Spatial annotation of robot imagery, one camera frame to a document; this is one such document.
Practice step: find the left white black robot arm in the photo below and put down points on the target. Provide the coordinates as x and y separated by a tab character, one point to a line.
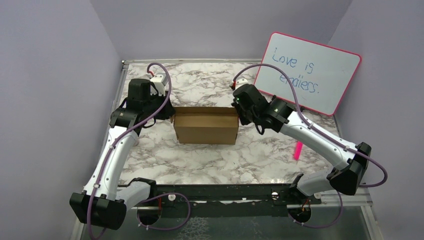
100	203

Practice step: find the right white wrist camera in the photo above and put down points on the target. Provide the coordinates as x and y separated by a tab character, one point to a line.
238	83

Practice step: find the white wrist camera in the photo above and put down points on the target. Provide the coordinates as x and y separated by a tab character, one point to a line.
238	83
158	84

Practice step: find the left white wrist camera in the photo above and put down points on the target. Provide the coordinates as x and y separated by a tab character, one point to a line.
158	84

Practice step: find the pink framed whiteboard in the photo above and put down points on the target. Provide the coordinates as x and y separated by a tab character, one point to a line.
320	74

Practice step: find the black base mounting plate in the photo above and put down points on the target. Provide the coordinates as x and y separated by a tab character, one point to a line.
223	200

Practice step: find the pink marker pen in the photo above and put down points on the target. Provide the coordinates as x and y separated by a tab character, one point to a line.
297	150

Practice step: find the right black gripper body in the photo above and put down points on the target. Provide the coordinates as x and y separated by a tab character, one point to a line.
245	117

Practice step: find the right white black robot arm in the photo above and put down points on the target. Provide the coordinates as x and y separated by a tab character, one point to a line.
348	162

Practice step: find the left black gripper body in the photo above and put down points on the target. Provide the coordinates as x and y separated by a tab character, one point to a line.
154	104

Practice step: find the brown cardboard box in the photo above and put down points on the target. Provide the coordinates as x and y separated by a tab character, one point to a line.
206	125

